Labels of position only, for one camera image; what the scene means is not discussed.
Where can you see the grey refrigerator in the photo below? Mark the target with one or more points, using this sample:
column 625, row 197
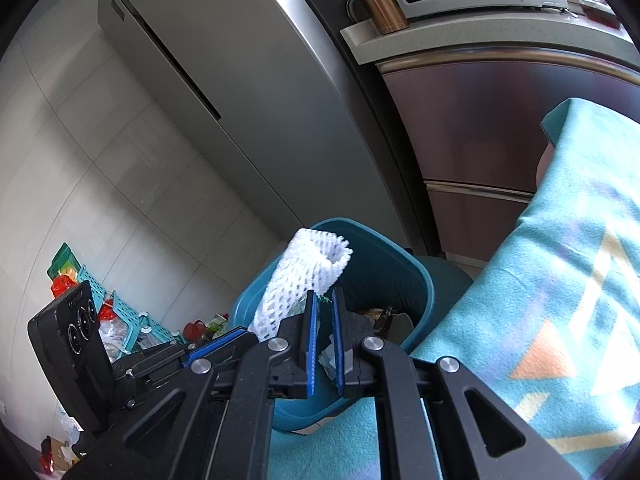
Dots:
column 250, row 85

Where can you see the crumpled white paper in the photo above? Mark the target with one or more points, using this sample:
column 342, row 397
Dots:
column 329, row 360

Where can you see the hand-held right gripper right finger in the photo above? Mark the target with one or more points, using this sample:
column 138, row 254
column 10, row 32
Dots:
column 339, row 347

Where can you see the blue plastic bin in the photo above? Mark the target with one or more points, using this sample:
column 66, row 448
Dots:
column 380, row 270

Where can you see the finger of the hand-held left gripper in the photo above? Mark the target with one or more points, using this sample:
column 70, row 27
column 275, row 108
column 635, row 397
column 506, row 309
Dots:
column 215, row 345

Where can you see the brown kitchen counter cabinet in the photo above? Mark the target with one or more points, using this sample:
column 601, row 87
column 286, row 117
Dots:
column 475, row 120

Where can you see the small white foam net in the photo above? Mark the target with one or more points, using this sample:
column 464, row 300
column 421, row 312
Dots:
column 295, row 270

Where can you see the red plastic toy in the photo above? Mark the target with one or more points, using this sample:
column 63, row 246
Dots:
column 192, row 330

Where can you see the teal plastic basket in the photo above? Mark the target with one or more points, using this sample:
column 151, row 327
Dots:
column 127, row 320

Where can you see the gold snack packet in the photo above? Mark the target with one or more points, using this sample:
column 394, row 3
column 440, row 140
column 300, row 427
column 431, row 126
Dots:
column 395, row 327

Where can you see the teal grey printed blanket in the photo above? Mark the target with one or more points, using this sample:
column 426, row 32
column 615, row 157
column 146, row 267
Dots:
column 550, row 260

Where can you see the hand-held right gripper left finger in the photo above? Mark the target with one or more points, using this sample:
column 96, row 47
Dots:
column 312, row 347

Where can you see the red bowl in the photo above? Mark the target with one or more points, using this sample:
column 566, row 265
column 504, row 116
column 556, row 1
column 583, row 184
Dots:
column 600, row 14

